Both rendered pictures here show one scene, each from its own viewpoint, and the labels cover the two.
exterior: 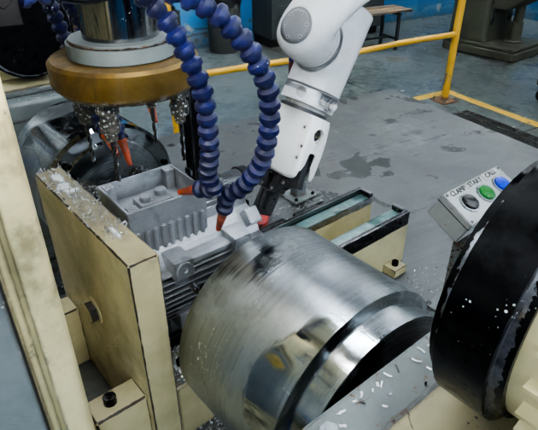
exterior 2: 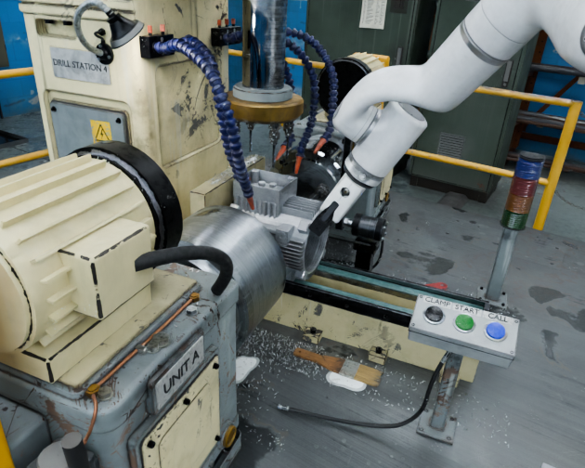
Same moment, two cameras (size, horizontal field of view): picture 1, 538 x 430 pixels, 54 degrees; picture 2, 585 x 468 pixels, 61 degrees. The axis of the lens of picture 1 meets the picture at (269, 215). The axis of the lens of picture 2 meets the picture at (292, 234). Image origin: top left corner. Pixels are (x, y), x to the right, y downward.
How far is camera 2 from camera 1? 0.84 m
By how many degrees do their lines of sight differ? 53
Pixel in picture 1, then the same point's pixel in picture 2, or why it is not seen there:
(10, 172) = (137, 113)
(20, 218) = (138, 134)
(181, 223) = (260, 204)
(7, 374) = not seen: hidden behind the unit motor
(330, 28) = (344, 114)
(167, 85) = (246, 113)
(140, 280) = (194, 202)
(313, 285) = (191, 226)
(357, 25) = (392, 123)
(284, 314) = not seen: hidden behind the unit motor
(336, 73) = (368, 152)
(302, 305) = not seen: hidden behind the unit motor
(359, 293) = (191, 237)
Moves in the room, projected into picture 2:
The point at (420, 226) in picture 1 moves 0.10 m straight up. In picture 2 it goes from (544, 387) to (558, 351)
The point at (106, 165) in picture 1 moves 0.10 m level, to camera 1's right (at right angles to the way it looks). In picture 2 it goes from (305, 174) to (323, 186)
